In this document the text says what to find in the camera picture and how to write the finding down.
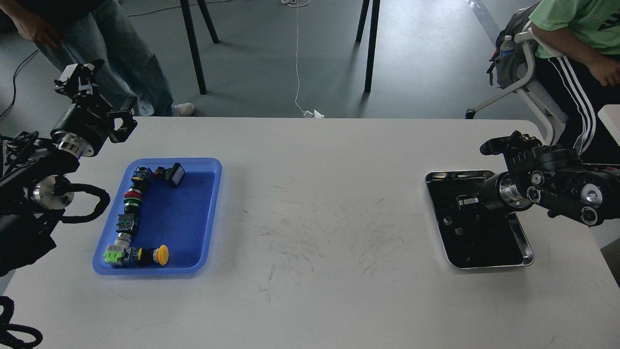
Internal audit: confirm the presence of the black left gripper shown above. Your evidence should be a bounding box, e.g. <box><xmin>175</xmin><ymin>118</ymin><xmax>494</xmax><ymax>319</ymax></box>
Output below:
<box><xmin>50</xmin><ymin>59</ymin><xmax>138</xmax><ymax>157</ymax></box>

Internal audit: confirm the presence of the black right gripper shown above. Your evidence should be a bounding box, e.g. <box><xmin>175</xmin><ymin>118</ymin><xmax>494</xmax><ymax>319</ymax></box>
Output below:
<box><xmin>457</xmin><ymin>172</ymin><xmax>531</xmax><ymax>213</ymax></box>

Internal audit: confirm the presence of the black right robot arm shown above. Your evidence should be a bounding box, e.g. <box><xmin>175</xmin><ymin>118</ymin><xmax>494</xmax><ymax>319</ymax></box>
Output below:
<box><xmin>457</xmin><ymin>138</ymin><xmax>619</xmax><ymax>227</ymax></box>

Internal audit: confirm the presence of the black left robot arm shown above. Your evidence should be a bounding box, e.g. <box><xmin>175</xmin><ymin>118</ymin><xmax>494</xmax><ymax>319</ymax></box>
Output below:
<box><xmin>0</xmin><ymin>59</ymin><xmax>138</xmax><ymax>276</ymax></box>

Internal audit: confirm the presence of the shiny metal tray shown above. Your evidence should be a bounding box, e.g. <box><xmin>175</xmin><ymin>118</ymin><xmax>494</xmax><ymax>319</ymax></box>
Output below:
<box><xmin>425</xmin><ymin>170</ymin><xmax>534</xmax><ymax>270</ymax></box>

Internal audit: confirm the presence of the standing person in jeans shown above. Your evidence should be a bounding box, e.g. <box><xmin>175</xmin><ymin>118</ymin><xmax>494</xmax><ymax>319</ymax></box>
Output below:
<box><xmin>1</xmin><ymin>0</ymin><xmax>196</xmax><ymax>117</ymax></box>

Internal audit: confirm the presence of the red green push button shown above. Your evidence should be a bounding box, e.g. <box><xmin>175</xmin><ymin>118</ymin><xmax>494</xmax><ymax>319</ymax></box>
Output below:
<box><xmin>123</xmin><ymin>188</ymin><xmax>143</xmax><ymax>214</ymax></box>

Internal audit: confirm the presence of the black table leg left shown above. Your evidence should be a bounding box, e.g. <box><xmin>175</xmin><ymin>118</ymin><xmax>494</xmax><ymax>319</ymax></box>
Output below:
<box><xmin>179</xmin><ymin>0</ymin><xmax>219</xmax><ymax>95</ymax></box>

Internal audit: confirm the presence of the black table leg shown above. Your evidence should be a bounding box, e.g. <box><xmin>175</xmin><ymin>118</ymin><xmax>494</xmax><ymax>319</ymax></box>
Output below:
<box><xmin>355</xmin><ymin>0</ymin><xmax>381</xmax><ymax>94</ymax></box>
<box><xmin>179</xmin><ymin>0</ymin><xmax>219</xmax><ymax>95</ymax></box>

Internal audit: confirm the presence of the white office chair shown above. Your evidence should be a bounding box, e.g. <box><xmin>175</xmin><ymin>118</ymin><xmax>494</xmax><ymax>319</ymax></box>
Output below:
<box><xmin>465</xmin><ymin>21</ymin><xmax>568</xmax><ymax>145</ymax></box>

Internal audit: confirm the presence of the grey backpack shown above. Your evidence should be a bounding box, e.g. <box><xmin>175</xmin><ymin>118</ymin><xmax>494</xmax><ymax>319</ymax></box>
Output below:
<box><xmin>487</xmin><ymin>1</ymin><xmax>540</xmax><ymax>89</ymax></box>

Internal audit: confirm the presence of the blue plastic tray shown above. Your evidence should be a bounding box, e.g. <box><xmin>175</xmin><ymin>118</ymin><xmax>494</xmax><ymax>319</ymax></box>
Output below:
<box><xmin>92</xmin><ymin>158</ymin><xmax>223</xmax><ymax>276</ymax></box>

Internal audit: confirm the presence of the clear water bottle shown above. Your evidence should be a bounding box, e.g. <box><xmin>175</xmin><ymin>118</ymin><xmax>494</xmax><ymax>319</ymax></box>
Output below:
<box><xmin>499</xmin><ymin>35</ymin><xmax>514</xmax><ymax>58</ymax></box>

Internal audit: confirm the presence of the yellow mushroom push button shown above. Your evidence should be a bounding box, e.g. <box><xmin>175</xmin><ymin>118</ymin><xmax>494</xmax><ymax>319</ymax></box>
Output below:
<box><xmin>152</xmin><ymin>245</ymin><xmax>169</xmax><ymax>266</ymax></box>

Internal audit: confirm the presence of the seated person green shirt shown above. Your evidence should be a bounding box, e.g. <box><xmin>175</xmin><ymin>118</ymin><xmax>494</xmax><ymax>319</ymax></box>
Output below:
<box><xmin>529</xmin><ymin>0</ymin><xmax>620</xmax><ymax>165</ymax></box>

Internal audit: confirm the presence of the black table leg right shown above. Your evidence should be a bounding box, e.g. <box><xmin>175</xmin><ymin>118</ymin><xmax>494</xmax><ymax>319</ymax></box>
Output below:
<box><xmin>355</xmin><ymin>0</ymin><xmax>381</xmax><ymax>94</ymax></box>

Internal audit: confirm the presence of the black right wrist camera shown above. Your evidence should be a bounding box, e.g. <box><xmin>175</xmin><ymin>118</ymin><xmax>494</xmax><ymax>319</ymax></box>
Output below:
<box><xmin>479</xmin><ymin>130</ymin><xmax>543</xmax><ymax>156</ymax></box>

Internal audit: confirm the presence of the black yellow selector switch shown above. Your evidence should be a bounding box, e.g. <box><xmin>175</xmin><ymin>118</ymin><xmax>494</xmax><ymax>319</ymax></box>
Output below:
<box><xmin>131</xmin><ymin>167</ymin><xmax>154</xmax><ymax>192</ymax></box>

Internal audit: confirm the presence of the black floor cable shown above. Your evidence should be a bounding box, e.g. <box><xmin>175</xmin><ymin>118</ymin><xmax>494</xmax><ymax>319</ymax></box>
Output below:
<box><xmin>0</xmin><ymin>48</ymin><xmax>40</xmax><ymax>118</ymax></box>

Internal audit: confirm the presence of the black rectangular switch part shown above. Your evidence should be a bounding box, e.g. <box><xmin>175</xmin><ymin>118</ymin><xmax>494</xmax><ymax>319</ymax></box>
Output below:
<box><xmin>154</xmin><ymin>162</ymin><xmax>186</xmax><ymax>188</ymax></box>

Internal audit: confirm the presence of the green white switch block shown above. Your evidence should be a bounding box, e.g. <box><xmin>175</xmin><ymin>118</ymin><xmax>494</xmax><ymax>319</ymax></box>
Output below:
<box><xmin>103</xmin><ymin>244</ymin><xmax>125</xmax><ymax>267</ymax></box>

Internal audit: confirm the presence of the white power cable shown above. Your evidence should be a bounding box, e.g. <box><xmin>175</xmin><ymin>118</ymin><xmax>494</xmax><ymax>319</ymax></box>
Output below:
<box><xmin>281</xmin><ymin>0</ymin><xmax>324</xmax><ymax>118</ymax></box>

